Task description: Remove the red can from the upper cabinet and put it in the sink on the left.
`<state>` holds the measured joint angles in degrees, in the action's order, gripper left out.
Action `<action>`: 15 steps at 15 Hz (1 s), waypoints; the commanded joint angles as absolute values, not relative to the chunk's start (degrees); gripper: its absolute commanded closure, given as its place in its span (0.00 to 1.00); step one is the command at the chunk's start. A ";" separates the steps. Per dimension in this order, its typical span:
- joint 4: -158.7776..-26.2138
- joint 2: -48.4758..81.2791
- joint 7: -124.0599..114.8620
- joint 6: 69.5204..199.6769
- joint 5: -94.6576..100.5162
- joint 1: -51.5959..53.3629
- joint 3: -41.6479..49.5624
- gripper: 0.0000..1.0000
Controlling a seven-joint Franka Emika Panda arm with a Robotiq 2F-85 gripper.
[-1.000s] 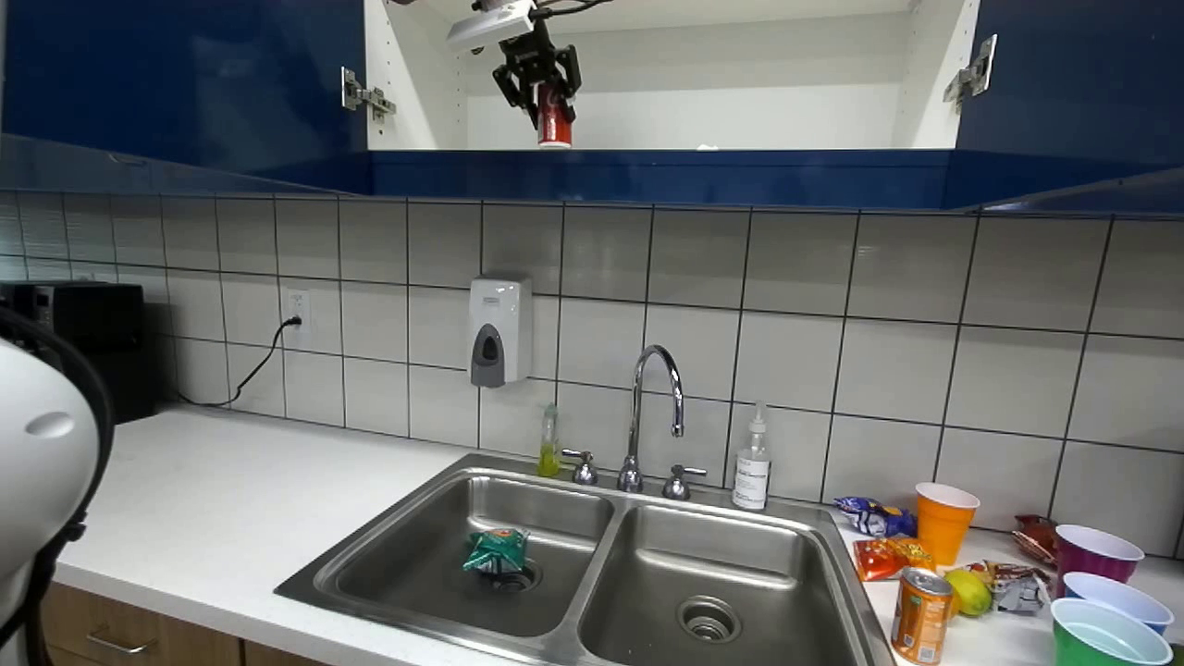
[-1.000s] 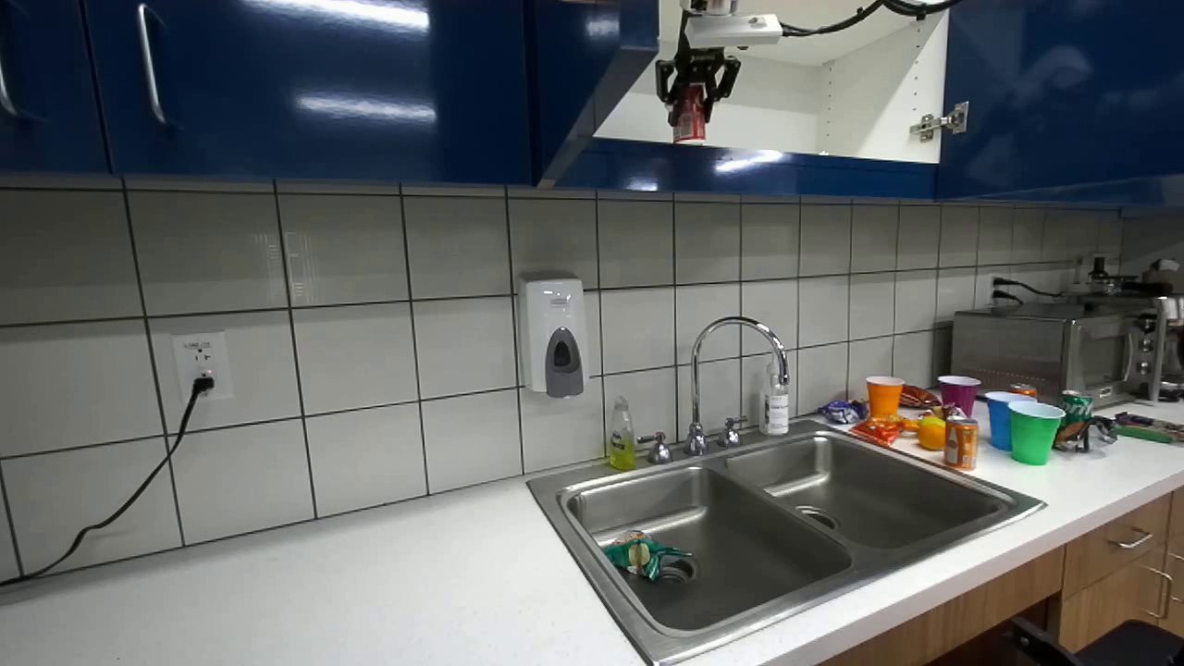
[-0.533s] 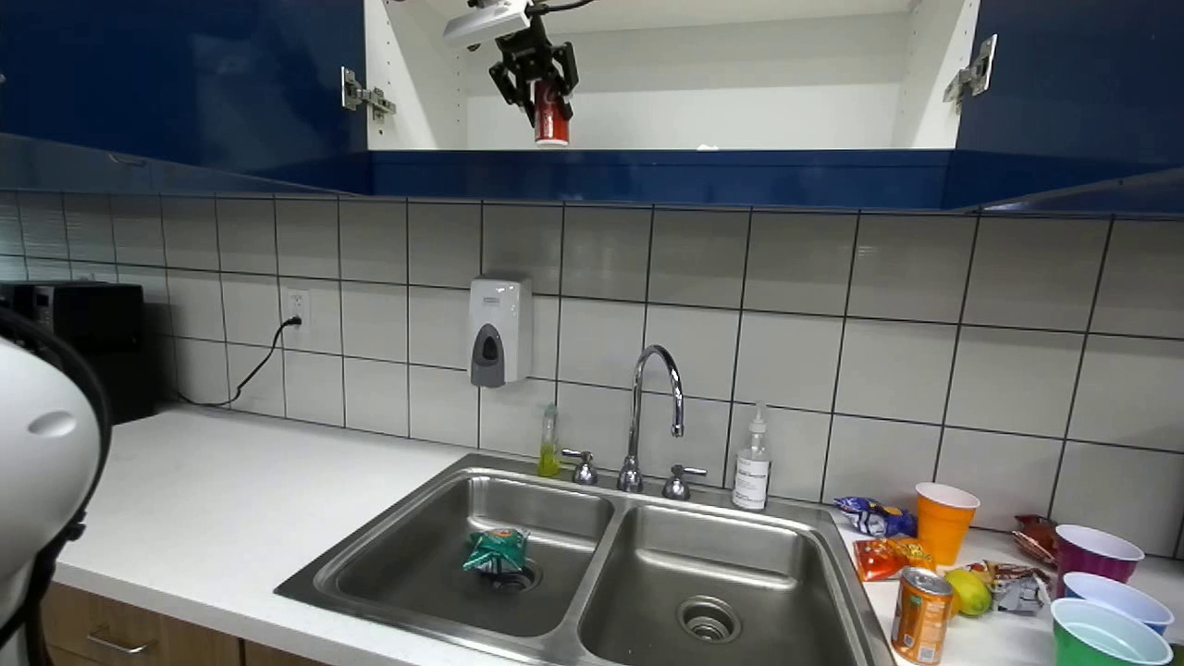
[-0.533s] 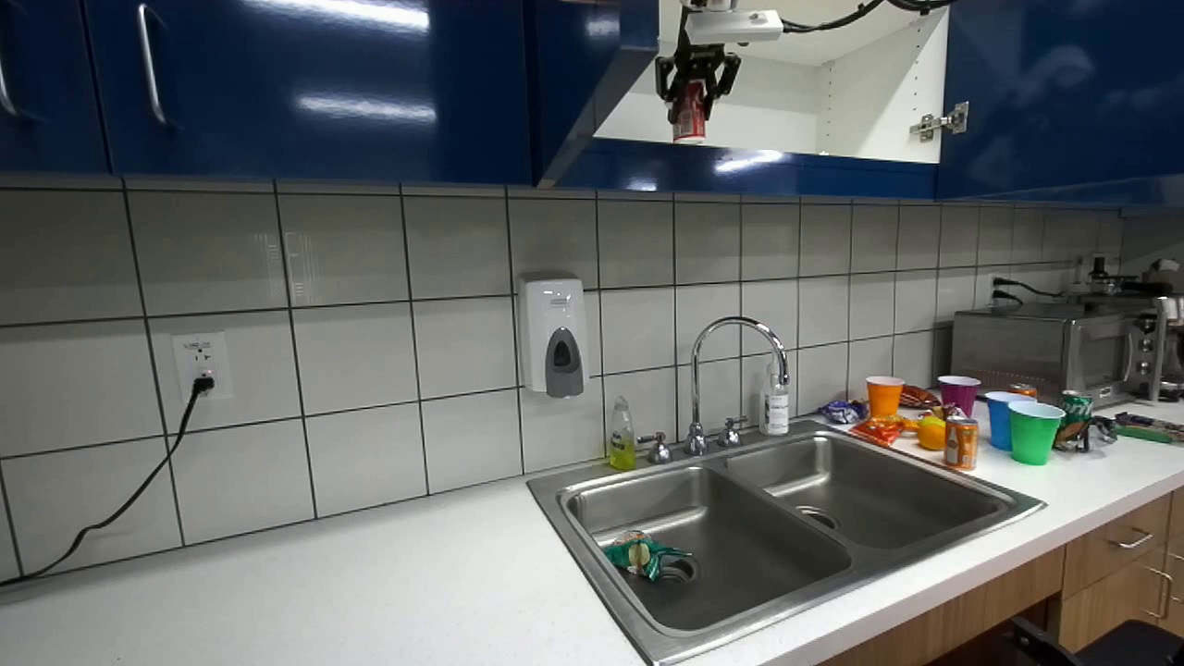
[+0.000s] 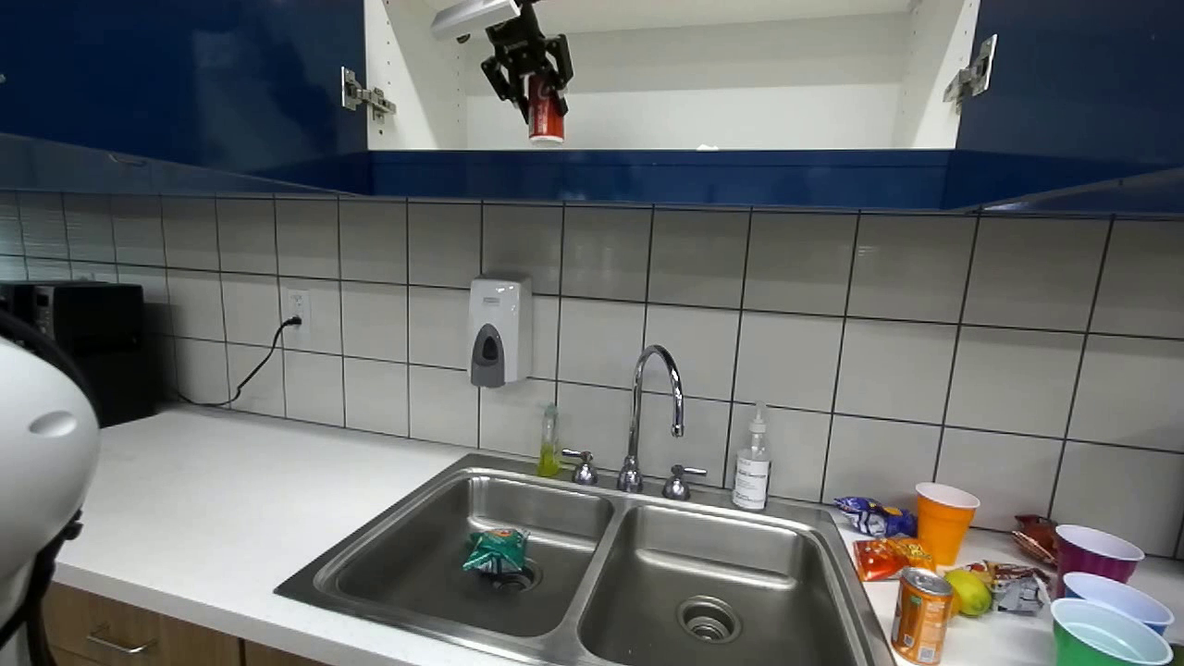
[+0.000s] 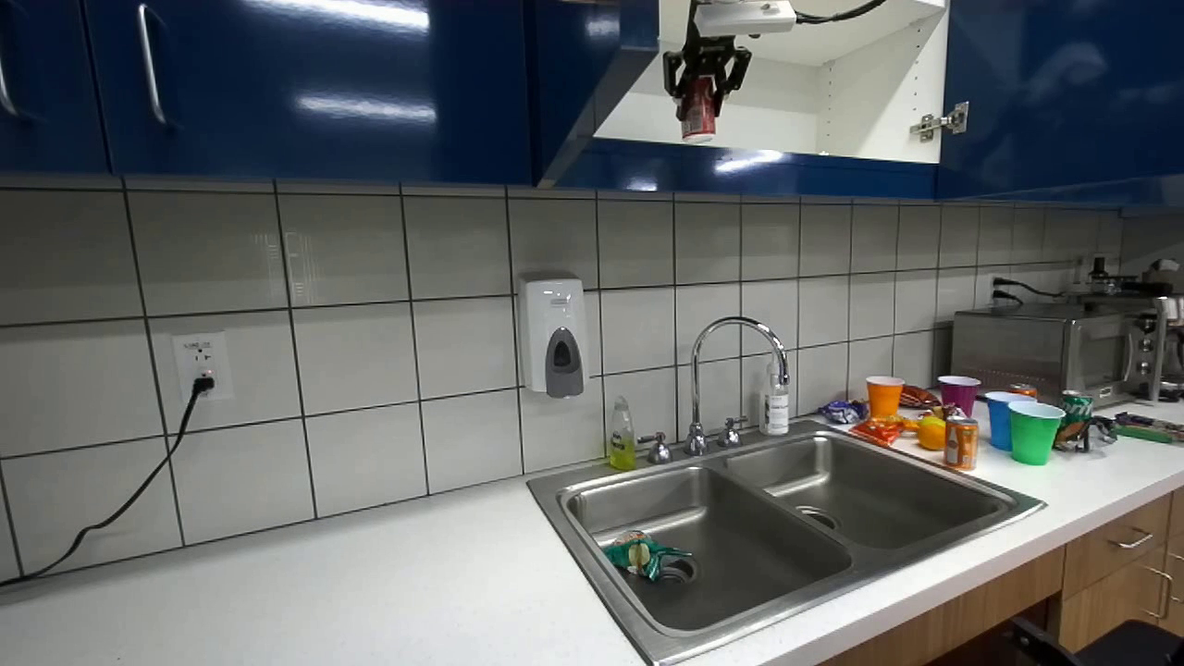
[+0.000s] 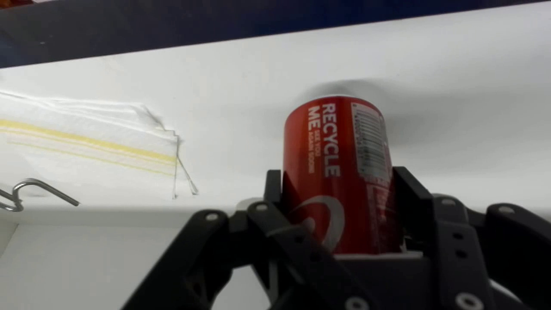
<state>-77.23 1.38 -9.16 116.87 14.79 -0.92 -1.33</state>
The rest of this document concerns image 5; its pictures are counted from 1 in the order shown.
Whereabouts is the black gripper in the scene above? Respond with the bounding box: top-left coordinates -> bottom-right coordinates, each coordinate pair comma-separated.
476,3 -> 576,125

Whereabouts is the red soda can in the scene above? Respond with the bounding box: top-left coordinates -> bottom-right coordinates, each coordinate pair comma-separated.
527,81 -> 571,148

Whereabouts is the open white-lined blue cabinet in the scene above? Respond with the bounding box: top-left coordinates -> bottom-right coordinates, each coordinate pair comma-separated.
243,0 -> 1184,214

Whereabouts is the metal cabinet hinge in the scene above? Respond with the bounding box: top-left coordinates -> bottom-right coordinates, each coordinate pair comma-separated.
337,65 -> 401,125
941,33 -> 1003,108

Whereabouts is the blue open cabinet door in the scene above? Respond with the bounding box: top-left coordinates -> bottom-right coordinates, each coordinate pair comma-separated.
0,0 -> 370,178
958,0 -> 1184,171

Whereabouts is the stainless steel double sink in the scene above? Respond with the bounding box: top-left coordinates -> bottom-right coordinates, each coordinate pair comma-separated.
273,452 -> 900,666

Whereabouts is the orange soda can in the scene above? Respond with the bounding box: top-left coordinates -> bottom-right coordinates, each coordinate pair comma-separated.
893,564 -> 958,666

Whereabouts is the wooden base cabinet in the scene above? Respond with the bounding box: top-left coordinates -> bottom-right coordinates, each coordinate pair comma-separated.
49,575 -> 324,666

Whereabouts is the chrome gooseneck faucet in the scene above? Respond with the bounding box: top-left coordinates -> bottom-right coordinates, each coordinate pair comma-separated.
613,339 -> 692,497

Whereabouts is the green dish soap bottle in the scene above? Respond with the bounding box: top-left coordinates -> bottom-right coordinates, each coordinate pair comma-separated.
533,402 -> 567,481

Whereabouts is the clear pump sanitizer bottle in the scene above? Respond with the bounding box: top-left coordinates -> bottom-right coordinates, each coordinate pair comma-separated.
728,402 -> 777,515

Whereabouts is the green snack bag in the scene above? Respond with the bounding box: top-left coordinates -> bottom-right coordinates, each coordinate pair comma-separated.
458,529 -> 533,585

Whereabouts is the black countertop appliance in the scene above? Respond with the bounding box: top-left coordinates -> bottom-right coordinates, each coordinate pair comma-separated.
0,277 -> 163,430

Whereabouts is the blue snack wrapper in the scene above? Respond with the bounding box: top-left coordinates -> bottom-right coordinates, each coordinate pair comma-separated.
834,490 -> 919,540

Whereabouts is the orange chip bag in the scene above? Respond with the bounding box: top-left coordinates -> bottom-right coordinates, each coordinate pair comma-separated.
852,534 -> 937,585

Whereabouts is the orange plastic cup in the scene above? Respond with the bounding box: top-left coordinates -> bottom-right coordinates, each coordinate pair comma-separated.
909,481 -> 984,568

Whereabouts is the yellow-green toy fruit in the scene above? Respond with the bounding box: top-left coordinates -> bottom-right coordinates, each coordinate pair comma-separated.
945,564 -> 998,622

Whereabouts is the red-brown snack bag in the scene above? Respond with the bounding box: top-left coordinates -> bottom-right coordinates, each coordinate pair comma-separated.
1009,509 -> 1063,568

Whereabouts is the silver snack wrapper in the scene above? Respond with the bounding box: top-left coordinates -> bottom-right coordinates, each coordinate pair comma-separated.
984,561 -> 1051,617

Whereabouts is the blue plastic cup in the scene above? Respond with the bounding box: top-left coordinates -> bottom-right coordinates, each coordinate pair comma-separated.
1058,568 -> 1178,638

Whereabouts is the green bowl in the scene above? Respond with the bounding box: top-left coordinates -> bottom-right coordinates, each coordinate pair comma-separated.
1047,595 -> 1178,666

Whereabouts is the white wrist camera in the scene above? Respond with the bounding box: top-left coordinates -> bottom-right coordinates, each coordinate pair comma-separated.
430,0 -> 527,43

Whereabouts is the white wall soap dispenser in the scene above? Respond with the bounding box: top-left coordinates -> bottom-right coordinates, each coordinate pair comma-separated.
466,277 -> 533,390

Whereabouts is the white wall outlet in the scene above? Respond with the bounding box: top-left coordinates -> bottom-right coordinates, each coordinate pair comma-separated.
279,284 -> 312,353

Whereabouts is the black power cable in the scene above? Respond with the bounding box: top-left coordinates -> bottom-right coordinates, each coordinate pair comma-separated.
180,314 -> 306,411

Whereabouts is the metal drawer handle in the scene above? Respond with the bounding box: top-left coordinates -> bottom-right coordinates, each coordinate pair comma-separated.
84,631 -> 147,658

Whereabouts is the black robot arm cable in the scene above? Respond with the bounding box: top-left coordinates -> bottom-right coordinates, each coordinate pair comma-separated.
0,509 -> 88,666

